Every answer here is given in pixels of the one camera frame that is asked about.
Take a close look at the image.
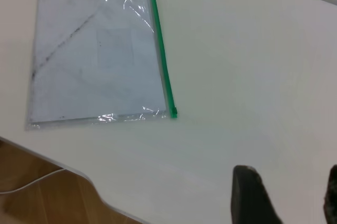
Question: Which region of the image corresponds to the white cable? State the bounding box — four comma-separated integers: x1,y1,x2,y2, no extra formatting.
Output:
0,167,67,195

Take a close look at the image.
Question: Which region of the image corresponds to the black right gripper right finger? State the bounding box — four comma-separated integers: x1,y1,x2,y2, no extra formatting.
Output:
323,164,337,224

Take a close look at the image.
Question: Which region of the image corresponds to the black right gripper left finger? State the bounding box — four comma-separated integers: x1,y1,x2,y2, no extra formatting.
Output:
230,165,285,224

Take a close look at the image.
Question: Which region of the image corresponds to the clear zip bag green zipper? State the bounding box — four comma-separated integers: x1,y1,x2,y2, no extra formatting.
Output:
24,0,179,132

